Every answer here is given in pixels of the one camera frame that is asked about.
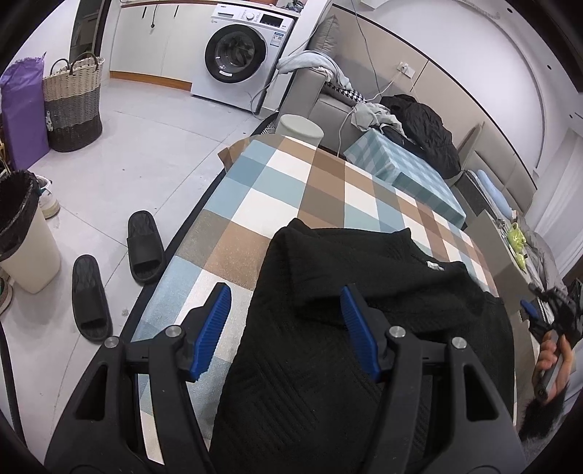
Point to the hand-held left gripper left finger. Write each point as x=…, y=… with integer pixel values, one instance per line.
x=212, y=332

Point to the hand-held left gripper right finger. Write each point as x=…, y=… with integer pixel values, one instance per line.
x=360, y=337

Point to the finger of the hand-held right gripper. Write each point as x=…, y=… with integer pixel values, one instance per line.
x=528, y=307

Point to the black knit sweater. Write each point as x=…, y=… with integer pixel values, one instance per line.
x=319, y=282

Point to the person's right forearm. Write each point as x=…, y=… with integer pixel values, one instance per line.
x=544, y=417

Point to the pale grey clothes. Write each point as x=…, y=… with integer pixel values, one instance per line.
x=371, y=114

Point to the person's right hand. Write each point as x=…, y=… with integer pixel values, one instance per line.
x=564, y=367

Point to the grey bed blanket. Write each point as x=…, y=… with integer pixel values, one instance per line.
x=542, y=260

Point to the green toy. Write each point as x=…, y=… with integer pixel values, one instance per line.
x=517, y=237

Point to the white curtain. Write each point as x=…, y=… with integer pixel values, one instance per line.
x=564, y=205

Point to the black slipper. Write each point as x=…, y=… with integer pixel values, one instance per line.
x=143, y=246
x=91, y=296

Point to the blue pillow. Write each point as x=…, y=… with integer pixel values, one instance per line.
x=494, y=191

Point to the beige bed headboard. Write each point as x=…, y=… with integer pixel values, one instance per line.
x=501, y=168

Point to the checked blanket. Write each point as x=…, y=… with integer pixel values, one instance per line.
x=282, y=182

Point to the teal checked cloth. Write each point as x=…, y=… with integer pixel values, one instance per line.
x=401, y=168

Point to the beige trash bin black liner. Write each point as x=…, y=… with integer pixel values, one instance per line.
x=32, y=255

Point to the black puffer jacket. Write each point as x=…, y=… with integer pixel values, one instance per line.
x=423, y=127

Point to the white sneaker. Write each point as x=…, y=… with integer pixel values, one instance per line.
x=48, y=200

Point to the pale sneaker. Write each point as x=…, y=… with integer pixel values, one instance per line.
x=4, y=291

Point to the white round stool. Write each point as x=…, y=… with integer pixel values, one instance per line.
x=298, y=132

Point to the grey sofa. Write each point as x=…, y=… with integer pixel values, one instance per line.
x=455, y=91
x=328, y=118

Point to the houndstooth cushion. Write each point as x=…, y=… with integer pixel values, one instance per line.
x=346, y=91

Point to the woven laundry basket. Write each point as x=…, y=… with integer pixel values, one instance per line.
x=73, y=109

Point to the pale blue cloth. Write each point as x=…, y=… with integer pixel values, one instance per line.
x=305, y=61

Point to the white washing machine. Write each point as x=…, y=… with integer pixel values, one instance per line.
x=237, y=50

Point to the purple bag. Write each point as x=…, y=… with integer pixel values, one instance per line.
x=22, y=114

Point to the grey pillow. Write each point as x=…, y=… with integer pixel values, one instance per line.
x=323, y=43

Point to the white base cabinets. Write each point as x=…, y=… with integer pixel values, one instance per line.
x=155, y=41

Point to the dark door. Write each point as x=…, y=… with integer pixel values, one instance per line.
x=86, y=27

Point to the white wall socket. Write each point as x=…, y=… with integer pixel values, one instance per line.
x=406, y=68

